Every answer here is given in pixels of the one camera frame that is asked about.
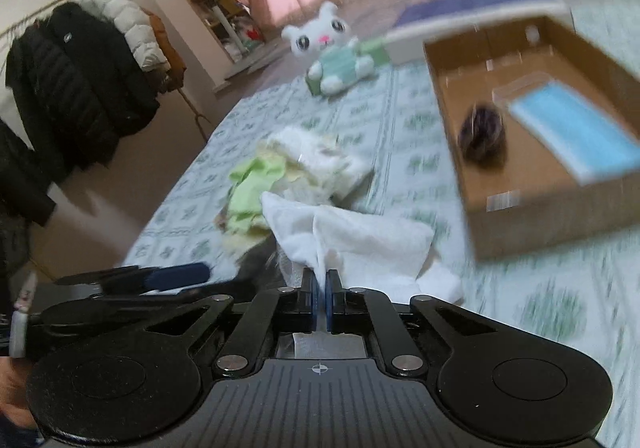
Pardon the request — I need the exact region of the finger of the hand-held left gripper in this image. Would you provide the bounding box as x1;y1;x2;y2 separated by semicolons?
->
92;278;254;304
55;261;212;294

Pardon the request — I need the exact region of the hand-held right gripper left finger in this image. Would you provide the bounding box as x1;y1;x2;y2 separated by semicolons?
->
140;268;319;377

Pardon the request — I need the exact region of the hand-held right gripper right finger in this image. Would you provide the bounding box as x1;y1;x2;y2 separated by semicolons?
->
326;269;506;377

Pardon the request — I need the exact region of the dark grey cloth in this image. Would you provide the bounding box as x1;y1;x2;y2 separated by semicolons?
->
234;235;287;290

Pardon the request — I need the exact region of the white cloth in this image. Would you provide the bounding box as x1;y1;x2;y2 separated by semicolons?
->
260;190;462;305

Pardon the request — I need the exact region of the light green cloth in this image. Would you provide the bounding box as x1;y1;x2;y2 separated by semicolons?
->
226;155;292;235

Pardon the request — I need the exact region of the cream yellow towel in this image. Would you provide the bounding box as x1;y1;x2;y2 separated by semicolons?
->
259;125;375;206

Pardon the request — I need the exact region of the brown cardboard box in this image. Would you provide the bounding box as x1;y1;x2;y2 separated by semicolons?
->
423;14;640;263

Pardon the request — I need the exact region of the person's left hand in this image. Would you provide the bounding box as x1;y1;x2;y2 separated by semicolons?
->
0;359;38;430

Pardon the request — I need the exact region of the black padded jacket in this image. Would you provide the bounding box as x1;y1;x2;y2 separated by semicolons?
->
0;118;59;274
4;2;162;181

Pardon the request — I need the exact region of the metal clothes rack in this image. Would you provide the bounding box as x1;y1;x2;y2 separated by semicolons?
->
0;0;212;145

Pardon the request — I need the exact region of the green floral bed sheet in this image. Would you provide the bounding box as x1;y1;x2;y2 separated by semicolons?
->
121;0;640;448

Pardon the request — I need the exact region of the dark purple scrunchie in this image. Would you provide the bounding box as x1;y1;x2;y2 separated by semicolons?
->
457;99;509;165

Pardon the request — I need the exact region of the brown jacket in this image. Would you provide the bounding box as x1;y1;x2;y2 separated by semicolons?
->
149;13;189;91

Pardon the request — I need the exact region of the white puffer jacket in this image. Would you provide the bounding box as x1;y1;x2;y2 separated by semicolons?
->
79;0;169;72

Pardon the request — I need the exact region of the white cat plush toy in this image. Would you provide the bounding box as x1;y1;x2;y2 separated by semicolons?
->
281;1;377;97

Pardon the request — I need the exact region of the blue and white flat box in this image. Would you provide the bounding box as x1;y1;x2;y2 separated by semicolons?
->
384;0;572;65

